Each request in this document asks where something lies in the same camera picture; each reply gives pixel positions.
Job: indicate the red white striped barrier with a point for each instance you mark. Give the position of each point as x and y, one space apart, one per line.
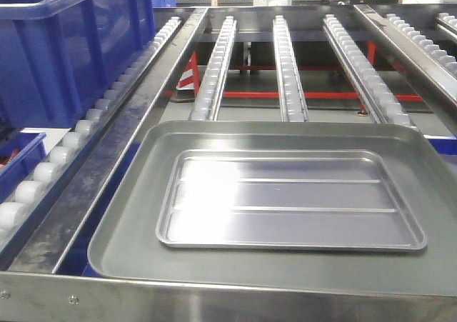
190 78

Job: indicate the large blue plastic crate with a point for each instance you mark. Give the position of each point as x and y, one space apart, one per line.
58 57

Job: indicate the small blue bin with parts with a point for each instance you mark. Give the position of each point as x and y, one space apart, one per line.
19 157

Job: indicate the steel front rack beam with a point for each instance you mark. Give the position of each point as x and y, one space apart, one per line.
41 297

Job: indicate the far left roller track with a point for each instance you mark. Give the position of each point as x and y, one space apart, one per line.
26 196

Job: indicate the large grey serving tray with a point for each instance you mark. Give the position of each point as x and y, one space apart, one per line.
125 243

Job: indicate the far right roller track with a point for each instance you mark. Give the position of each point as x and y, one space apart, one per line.
447 21

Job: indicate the steel divider rail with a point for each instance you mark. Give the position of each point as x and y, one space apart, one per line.
47 236
428 79

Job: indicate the small silver ribbed tray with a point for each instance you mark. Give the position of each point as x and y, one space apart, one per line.
317 200

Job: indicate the centre roller track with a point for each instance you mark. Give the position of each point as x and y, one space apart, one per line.
291 97

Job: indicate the roller track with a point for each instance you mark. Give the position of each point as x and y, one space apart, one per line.
375 96
208 100
428 46
26 196
291 97
447 21

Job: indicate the red floor frame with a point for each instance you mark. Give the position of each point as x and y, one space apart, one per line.
372 50

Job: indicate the steel divider rail left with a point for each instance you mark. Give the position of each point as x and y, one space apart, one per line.
47 236

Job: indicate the steel divider rail right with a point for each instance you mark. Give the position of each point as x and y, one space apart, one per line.
428 79

